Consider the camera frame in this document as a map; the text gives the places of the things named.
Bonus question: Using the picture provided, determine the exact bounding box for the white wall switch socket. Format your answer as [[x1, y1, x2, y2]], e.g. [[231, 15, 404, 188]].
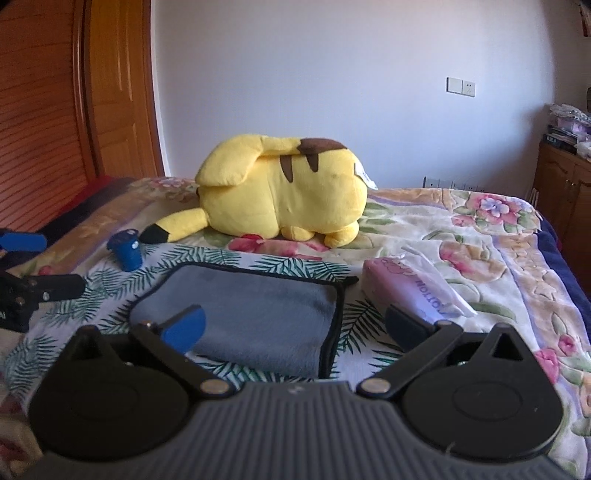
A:
[[446, 77, 476, 98]]

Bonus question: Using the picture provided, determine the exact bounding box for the dark red blanket edge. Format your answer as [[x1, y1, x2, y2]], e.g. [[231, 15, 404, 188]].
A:
[[37, 176, 134, 246]]

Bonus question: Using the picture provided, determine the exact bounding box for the wooden room door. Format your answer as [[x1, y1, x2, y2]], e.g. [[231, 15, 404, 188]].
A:
[[84, 1, 164, 179]]

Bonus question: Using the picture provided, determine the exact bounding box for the purple and grey towel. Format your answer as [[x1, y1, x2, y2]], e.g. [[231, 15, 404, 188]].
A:
[[129, 263, 355, 379]]

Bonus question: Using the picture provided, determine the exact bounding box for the stack of folded clothes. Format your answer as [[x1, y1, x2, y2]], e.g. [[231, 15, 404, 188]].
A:
[[543, 104, 590, 160]]

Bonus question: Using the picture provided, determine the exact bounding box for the purple tissue pack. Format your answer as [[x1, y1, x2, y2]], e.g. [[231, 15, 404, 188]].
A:
[[361, 246, 477, 323]]

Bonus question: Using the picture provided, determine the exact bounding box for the floral bed blanket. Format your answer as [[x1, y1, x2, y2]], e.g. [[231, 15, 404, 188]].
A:
[[1, 178, 590, 479]]

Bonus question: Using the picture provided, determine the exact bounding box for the yellow Pikachu plush toy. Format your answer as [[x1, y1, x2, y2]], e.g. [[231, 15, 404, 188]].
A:
[[139, 134, 377, 249]]

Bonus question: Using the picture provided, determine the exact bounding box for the wooden side cabinet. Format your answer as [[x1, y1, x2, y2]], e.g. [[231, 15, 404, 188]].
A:
[[533, 142, 591, 295]]

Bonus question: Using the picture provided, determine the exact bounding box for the small blue cylinder cup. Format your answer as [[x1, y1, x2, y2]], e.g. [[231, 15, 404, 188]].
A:
[[107, 229, 142, 272]]

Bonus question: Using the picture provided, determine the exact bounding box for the louvered wooden wardrobe door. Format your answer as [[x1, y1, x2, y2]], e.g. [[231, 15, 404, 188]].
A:
[[1, 1, 97, 231]]

